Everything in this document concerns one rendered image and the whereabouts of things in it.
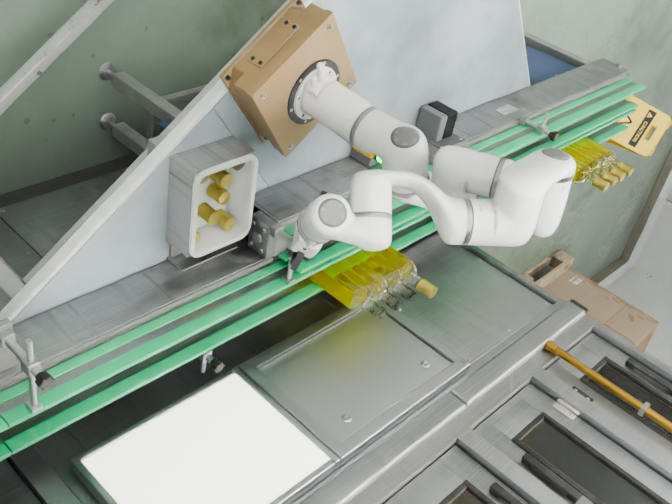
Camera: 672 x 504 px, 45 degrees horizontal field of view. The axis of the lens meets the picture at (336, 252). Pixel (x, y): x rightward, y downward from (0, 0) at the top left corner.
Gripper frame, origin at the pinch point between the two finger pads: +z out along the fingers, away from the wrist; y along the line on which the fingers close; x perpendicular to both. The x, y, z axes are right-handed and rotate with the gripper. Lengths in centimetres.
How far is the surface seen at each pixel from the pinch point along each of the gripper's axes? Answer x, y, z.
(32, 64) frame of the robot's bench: 73, 21, 43
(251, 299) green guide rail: 3.0, -14.3, 20.1
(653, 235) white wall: -373, 231, 522
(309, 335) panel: -15.0, -15.7, 35.5
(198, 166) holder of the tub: 24.8, 5.7, 5.3
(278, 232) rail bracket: 3.0, 2.1, 19.8
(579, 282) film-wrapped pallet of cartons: -262, 128, 409
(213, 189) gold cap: 20.2, 4.7, 16.6
